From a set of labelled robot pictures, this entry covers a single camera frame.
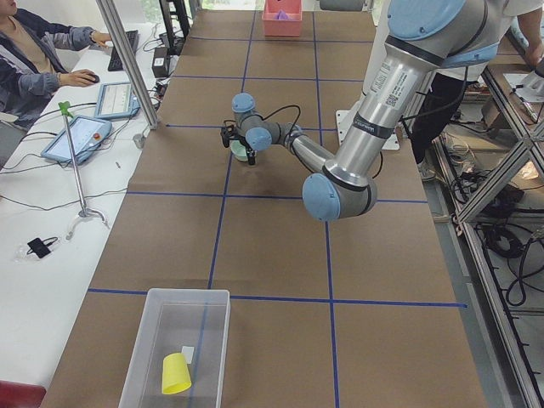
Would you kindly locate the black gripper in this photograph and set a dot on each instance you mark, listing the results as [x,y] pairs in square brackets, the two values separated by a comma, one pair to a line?
[251,155]

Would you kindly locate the mint green bowl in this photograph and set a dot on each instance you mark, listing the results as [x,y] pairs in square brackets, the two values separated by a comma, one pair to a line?
[239,151]

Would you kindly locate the purple microfiber cloth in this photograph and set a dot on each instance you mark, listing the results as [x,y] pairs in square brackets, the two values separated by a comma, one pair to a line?
[282,15]

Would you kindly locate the yellow plastic cup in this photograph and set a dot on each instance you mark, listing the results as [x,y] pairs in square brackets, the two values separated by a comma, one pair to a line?
[175,377]

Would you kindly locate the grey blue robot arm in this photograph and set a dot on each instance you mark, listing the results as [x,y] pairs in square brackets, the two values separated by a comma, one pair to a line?
[424,36]

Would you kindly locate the black power adapter box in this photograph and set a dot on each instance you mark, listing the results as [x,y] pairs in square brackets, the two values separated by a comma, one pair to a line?
[161,62]

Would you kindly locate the clear plastic storage box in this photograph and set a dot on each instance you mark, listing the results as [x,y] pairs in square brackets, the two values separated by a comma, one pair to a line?
[171,319]

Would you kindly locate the seated person right hand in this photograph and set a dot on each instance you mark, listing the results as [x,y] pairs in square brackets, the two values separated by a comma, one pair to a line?
[81,78]

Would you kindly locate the seated person left hand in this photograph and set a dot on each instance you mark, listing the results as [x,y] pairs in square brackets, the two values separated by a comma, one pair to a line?
[100,39]

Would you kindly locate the pink plastic tray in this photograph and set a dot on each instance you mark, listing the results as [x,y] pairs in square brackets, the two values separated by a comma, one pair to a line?
[282,28]

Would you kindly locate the upper teach pendant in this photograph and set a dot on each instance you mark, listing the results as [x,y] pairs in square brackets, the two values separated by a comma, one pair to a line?
[116,100]

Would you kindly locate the teach pendant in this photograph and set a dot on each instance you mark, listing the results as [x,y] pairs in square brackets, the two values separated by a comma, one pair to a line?
[116,100]
[87,134]

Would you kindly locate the lower teach pendant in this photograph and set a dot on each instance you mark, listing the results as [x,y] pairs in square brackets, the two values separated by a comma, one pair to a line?
[87,134]

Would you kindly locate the white label sticker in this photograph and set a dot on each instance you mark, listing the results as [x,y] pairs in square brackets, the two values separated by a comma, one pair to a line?
[188,352]

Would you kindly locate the standing person black trousers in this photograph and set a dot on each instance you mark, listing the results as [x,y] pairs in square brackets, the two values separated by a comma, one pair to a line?
[443,98]

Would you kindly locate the small black device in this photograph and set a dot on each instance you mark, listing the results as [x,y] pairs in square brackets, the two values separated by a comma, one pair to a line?
[41,248]

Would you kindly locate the seated person grey jacket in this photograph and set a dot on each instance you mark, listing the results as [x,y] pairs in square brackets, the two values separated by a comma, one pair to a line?
[31,70]

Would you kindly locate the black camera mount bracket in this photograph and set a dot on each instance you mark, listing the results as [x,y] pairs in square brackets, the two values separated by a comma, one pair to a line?
[228,133]

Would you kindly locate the green handled reach grabber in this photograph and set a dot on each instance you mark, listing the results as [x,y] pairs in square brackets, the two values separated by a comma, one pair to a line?
[86,213]

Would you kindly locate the aluminium frame post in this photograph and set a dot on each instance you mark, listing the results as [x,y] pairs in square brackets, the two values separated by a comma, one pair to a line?
[116,29]

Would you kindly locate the aluminium frame rail structure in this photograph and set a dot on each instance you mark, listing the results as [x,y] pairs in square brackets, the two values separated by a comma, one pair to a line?
[492,161]

